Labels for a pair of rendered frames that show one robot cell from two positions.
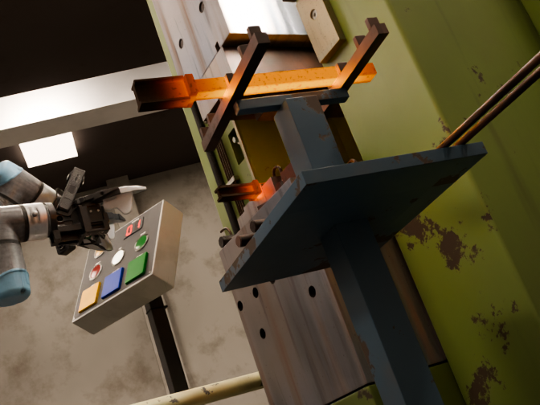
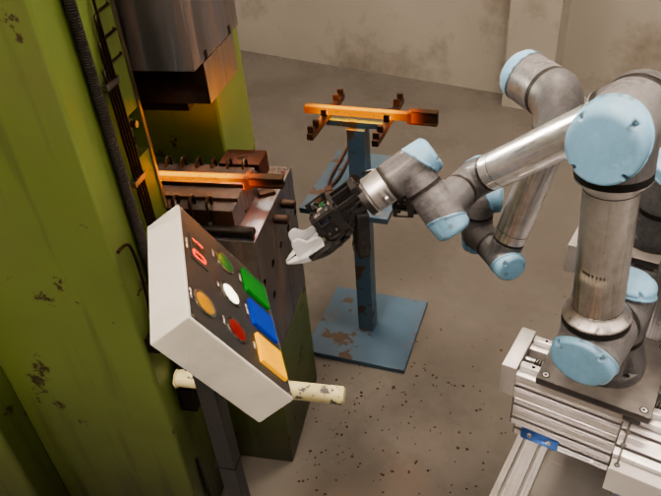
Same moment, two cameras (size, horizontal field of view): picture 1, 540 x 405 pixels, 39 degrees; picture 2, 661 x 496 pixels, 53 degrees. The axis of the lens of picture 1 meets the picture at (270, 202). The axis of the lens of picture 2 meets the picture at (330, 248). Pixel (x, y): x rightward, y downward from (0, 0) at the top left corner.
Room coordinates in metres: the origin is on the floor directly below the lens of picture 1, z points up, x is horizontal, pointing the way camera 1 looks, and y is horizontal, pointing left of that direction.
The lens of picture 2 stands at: (2.51, 1.30, 1.87)
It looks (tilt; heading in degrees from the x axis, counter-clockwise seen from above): 37 degrees down; 229
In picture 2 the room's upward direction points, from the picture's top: 5 degrees counter-clockwise
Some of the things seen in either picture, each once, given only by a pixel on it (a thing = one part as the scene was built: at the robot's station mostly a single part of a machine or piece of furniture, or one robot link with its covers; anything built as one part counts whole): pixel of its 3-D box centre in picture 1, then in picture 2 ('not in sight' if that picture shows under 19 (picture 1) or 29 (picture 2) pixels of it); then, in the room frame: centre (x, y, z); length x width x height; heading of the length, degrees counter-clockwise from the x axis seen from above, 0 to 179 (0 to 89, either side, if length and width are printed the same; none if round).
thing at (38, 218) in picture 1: (35, 221); not in sight; (1.37, 0.45, 0.98); 0.08 x 0.05 x 0.08; 35
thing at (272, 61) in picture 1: (280, 83); (139, 66); (1.82, -0.14, 1.32); 0.42 x 0.20 x 0.10; 125
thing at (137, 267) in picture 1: (137, 268); (253, 289); (1.95, 0.40, 1.01); 0.07 x 0.05 x 0.07; 60
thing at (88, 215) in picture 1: (75, 220); (415, 196); (1.42, 0.39, 0.97); 0.12 x 0.08 x 0.09; 125
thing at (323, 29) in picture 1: (320, 22); not in sight; (1.51, -0.25, 1.27); 0.09 x 0.02 x 0.17; 35
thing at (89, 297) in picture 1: (90, 298); (269, 357); (2.05, 0.57, 1.01); 0.07 x 0.05 x 0.07; 60
